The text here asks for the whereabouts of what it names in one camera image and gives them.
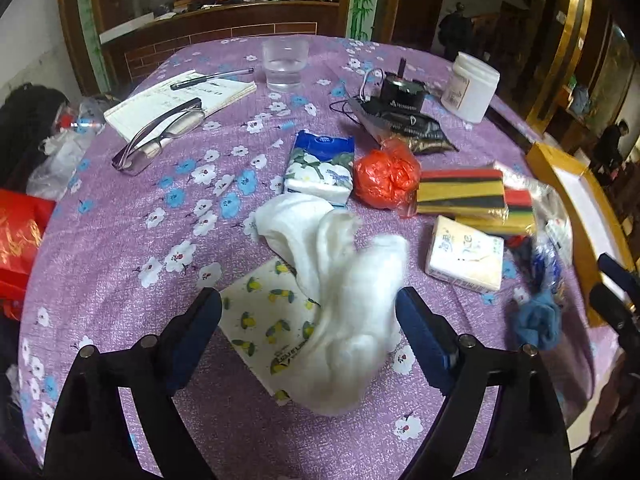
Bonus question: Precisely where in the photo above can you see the bamboo wall decoration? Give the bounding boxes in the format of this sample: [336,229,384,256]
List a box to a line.
[347,0,381,41]

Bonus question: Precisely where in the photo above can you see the white tissue pack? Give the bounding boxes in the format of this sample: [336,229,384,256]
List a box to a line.
[425,215,506,295]

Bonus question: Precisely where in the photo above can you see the striped sponge pack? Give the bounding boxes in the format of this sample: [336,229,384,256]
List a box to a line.
[416,166,540,237]

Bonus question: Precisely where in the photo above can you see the black pen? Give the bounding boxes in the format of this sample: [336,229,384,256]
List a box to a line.
[170,67,255,91]

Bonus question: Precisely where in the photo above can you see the black packet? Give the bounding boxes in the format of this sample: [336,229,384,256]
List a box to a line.
[350,97,460,155]

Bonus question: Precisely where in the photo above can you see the red plastic bag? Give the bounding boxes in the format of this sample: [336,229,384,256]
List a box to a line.
[353,137,422,218]

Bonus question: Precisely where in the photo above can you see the lemon print tissue pack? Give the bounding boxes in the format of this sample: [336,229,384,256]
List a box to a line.
[218,257,321,407]

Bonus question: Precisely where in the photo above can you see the clear plastic cup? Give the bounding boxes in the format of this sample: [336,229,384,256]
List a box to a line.
[262,37,309,93]

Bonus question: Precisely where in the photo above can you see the blue floral tissue pack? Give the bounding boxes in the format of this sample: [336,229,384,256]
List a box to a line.
[283,131,356,207]

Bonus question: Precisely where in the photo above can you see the black cable with plug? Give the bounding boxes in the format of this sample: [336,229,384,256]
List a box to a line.
[329,67,386,126]

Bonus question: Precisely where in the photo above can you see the black bag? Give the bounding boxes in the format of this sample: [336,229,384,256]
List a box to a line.
[0,85,71,196]

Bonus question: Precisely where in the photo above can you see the blue sock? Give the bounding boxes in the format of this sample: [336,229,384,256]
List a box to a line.
[515,290,563,352]

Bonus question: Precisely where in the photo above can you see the white notebook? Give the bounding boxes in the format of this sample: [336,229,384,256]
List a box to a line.
[103,71,258,142]

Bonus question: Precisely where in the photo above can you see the wooden door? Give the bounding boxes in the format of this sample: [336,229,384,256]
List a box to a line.
[392,0,448,51]

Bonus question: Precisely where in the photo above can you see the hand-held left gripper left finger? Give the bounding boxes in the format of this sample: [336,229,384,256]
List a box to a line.
[42,287,223,480]

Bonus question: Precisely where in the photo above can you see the crumpled white plastic bag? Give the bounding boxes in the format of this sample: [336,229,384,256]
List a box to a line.
[25,95,108,201]

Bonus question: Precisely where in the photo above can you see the black cylindrical motor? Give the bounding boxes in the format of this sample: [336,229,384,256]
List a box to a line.
[380,57,427,113]

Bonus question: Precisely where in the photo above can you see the purple framed glasses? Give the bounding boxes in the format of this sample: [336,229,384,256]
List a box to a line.
[111,97,207,177]

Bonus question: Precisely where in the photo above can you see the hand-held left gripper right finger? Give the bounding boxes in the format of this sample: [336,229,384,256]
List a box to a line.
[395,287,573,480]

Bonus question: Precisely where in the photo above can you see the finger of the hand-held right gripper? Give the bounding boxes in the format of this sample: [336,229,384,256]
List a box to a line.
[588,282,640,351]
[598,253,640,286]

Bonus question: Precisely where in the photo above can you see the clear plastic bag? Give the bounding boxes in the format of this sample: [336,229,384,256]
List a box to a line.
[495,160,576,311]

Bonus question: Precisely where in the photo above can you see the yellow cardboard box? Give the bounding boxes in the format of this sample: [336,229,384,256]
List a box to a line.
[526,142,640,328]

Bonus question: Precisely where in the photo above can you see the gold framed display cabinet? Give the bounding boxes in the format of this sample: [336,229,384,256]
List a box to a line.
[520,0,640,161]

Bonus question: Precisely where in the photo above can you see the wooden counter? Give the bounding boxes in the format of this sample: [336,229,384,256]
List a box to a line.
[97,0,346,96]

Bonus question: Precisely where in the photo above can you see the white plastic jar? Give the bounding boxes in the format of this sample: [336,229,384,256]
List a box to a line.
[440,51,501,124]

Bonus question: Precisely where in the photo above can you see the purple floral tablecloth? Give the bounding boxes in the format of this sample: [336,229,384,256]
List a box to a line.
[17,35,626,480]

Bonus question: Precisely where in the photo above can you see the white cotton cloth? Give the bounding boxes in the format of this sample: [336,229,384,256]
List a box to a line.
[255,192,411,417]

